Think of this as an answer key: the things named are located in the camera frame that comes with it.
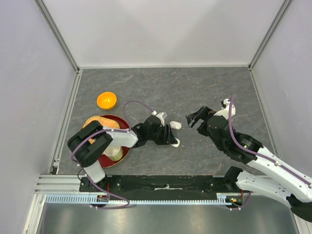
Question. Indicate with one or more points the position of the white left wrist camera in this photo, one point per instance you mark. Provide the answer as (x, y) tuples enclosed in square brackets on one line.
[(161, 116)]

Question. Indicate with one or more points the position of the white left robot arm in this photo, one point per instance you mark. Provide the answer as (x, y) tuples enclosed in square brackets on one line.
[(90, 142)]

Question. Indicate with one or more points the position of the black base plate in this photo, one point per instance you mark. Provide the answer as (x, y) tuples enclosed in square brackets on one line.
[(169, 187)]

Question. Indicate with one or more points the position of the dark red round tray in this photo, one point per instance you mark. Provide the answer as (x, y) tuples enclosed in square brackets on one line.
[(105, 162)]

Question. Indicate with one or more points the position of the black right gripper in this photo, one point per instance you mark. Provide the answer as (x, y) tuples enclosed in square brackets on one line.
[(205, 112)]

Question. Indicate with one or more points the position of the woven bamboo tray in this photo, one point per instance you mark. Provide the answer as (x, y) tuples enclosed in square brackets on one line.
[(106, 122)]

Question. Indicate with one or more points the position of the white square charging case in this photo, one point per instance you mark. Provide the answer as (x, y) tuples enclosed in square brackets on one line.
[(176, 144)]

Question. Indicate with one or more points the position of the pale green mug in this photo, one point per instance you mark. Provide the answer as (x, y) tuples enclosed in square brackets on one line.
[(114, 153)]

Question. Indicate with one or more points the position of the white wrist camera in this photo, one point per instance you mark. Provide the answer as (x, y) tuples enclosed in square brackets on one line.
[(161, 116), (226, 110)]

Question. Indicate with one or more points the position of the orange plastic bowl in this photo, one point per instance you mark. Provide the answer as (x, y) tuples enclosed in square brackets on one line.
[(107, 100)]

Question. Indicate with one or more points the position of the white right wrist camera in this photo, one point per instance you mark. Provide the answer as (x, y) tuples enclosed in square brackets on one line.
[(226, 110)]

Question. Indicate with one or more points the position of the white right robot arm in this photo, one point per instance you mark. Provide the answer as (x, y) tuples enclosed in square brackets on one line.
[(288, 185)]

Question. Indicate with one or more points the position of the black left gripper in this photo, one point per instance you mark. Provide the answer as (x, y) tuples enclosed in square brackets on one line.
[(168, 137)]

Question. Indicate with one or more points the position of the white oval charging case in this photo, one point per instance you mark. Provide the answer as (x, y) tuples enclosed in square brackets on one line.
[(175, 125)]

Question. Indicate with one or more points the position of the slotted cable duct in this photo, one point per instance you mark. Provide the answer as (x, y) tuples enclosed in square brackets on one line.
[(95, 200)]

